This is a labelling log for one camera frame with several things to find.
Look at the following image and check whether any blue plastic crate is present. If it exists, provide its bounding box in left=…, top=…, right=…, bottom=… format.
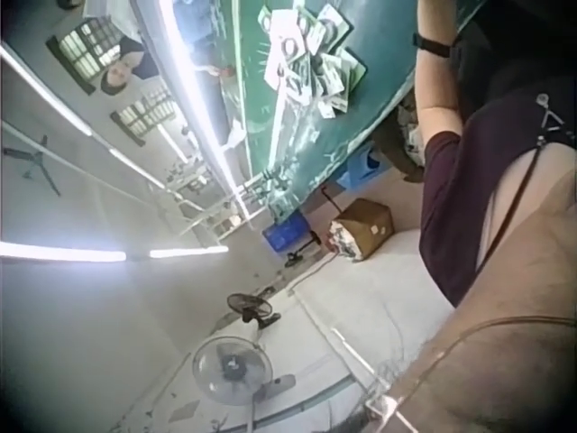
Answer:
left=261, top=210, right=311, bottom=252

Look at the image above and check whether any brown cardboard box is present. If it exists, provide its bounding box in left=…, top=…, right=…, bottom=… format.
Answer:
left=327, top=197, right=396, bottom=263

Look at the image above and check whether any blue plastic stool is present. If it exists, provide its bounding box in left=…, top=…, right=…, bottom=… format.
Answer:
left=336, top=140, right=384, bottom=190

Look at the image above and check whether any heap of green white packets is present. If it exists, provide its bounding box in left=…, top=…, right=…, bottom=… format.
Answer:
left=256, top=4, right=369, bottom=121

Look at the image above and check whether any black wrist band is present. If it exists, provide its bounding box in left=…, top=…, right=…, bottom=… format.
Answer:
left=414, top=33, right=453, bottom=60

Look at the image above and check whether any black ceiling fan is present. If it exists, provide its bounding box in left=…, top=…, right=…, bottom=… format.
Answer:
left=2, top=134, right=63, bottom=198

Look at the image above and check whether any black wall fan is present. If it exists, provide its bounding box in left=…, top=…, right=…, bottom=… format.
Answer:
left=225, top=291, right=282, bottom=327

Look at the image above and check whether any white wall fan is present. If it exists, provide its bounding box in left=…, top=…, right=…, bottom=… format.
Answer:
left=192, top=335, right=298, bottom=407

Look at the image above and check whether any window with black frame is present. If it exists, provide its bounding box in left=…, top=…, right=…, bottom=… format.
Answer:
left=45, top=16, right=124, bottom=97
left=110, top=88, right=178, bottom=147

